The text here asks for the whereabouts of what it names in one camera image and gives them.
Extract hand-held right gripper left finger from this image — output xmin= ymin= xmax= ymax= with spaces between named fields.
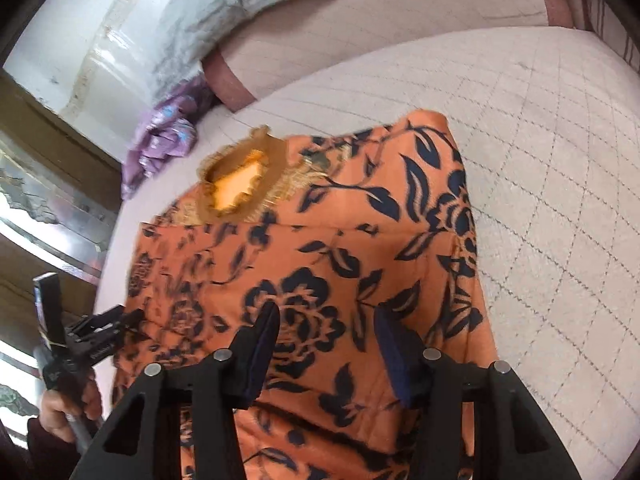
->
xmin=70 ymin=302 xmax=281 ymax=480

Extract purple floral cloth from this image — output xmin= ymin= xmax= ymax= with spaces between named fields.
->
xmin=121 ymin=77 xmax=221 ymax=201

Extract orange black floral garment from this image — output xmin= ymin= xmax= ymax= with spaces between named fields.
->
xmin=111 ymin=109 xmax=501 ymax=480

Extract pink striped folded blanket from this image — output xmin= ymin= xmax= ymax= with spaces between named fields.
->
xmin=200 ymin=0 xmax=591 ymax=113

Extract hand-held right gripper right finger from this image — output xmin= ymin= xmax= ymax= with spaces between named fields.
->
xmin=375 ymin=305 xmax=583 ymax=480

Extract person's left hand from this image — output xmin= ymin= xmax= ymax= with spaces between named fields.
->
xmin=37 ymin=369 xmax=103 ymax=445

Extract grey quilted pillow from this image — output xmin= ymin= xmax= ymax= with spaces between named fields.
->
xmin=150 ymin=0 xmax=468 ymax=111

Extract pink quilted bed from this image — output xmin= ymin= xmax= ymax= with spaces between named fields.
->
xmin=95 ymin=25 xmax=640 ymax=480

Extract striped pink cloth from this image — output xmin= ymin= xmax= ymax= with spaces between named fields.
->
xmin=570 ymin=0 xmax=640 ymax=61

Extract wooden glass-panel door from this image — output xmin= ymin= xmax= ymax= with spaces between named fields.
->
xmin=0 ymin=70 xmax=123 ymax=461

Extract person's left forearm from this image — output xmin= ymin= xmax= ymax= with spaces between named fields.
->
xmin=0 ymin=416 xmax=83 ymax=480

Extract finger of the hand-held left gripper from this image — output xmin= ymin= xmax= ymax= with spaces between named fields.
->
xmin=85 ymin=309 xmax=147 ymax=362
xmin=67 ymin=305 xmax=127 ymax=337

